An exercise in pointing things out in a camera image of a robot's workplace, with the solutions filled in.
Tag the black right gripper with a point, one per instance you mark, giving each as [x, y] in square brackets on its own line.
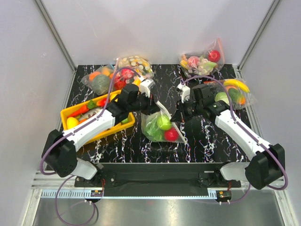
[180, 115]

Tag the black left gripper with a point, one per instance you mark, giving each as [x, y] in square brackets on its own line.
[151, 107]

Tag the green fake apple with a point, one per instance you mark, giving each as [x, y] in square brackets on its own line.
[163, 122]

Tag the clear zip top bag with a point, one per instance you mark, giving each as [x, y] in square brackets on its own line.
[163, 111]

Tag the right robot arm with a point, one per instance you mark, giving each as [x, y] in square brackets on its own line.
[266, 162]

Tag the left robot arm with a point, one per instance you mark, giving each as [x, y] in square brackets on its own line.
[61, 147]

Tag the fake yellow banana bunch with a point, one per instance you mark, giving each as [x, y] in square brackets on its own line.
[137, 80]

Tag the green fake bitter gourd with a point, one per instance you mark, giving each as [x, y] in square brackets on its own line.
[125, 121]

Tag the green fake lettuce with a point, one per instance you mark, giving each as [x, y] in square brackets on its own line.
[152, 131]

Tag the polka dot zip bag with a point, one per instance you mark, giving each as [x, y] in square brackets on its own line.
[129, 67]

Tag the red wax apple fake fruit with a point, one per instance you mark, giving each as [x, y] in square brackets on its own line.
[102, 102]

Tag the far right dotted bag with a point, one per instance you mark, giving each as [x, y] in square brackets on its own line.
[196, 65]

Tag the clear bag with melon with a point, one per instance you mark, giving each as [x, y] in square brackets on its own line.
[99, 80]

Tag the grey fake fish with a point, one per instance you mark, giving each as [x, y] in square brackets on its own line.
[91, 113]

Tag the orange fake carrot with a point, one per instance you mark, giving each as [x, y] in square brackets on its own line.
[84, 109]

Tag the right bag with banana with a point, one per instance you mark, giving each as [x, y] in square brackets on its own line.
[237, 90]

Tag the clear bag with red fruit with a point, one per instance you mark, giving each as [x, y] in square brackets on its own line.
[214, 53]

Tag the yellow fake mango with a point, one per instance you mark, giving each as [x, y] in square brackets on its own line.
[71, 122]

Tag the yellow plastic tray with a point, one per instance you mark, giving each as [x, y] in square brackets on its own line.
[65, 113]

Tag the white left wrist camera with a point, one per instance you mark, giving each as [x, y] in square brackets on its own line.
[145, 87]

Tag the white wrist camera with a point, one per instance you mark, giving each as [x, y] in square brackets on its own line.
[184, 92]
[145, 87]

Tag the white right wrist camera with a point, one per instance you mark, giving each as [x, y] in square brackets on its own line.
[184, 92]

